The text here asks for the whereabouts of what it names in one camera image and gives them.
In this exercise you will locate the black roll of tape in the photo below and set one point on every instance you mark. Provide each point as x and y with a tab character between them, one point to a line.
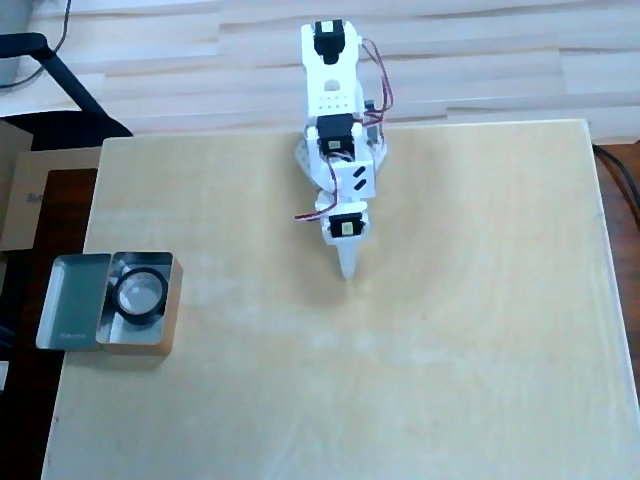
121	300

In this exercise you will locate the brown cardboard box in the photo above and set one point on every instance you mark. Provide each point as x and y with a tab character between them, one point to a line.
25	200

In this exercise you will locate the metal tin lid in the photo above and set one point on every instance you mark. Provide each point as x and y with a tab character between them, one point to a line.
75	300

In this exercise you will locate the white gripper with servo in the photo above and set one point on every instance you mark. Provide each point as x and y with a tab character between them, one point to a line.
345	228

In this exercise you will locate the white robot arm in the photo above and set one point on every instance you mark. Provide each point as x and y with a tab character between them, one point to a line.
330	85

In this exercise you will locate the metal tin tray orange sides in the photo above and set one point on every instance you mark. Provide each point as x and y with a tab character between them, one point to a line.
150	340

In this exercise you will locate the black monitor stand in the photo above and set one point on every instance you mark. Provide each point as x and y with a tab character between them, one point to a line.
75	85

